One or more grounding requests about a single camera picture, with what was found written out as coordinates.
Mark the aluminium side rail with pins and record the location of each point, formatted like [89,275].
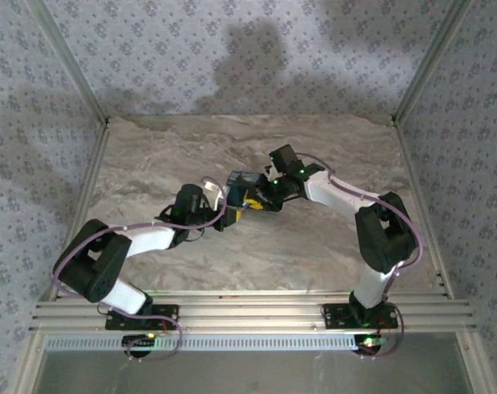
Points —
[412,164]
[93,184]

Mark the aluminium frame post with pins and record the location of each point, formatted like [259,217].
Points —
[67,61]
[433,61]

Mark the controller board with green light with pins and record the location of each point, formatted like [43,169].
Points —
[139,340]
[369,342]

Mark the starry night tin box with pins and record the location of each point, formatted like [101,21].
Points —
[237,189]

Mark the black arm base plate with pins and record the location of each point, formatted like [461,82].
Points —
[121,322]
[338,318]

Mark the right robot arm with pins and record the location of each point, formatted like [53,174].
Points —
[379,238]

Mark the aluminium rail beam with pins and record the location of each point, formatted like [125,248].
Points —
[252,312]

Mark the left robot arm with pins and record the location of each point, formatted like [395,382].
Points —
[88,267]

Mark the small padlock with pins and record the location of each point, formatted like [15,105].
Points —
[245,204]

